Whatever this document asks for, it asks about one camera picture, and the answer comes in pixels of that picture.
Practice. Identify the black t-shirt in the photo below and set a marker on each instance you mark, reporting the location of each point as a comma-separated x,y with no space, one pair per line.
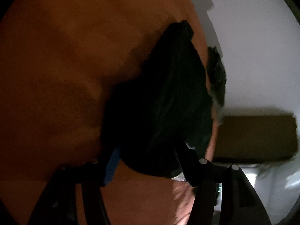
165,108

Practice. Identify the dark wooden door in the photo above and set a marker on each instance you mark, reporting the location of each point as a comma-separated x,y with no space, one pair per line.
256,139

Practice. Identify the orange fleece bed blanket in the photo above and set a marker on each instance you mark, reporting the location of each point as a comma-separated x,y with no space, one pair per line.
59,61

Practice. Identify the patterned dark trousers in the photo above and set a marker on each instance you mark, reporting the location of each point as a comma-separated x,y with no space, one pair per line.
111,167

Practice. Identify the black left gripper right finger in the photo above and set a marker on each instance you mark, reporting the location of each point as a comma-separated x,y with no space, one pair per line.
223,195

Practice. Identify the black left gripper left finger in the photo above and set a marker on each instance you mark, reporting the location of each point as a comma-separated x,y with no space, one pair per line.
57,202

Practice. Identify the folded camouflage clothes stack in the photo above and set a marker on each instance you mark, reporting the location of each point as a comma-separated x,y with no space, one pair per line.
217,76

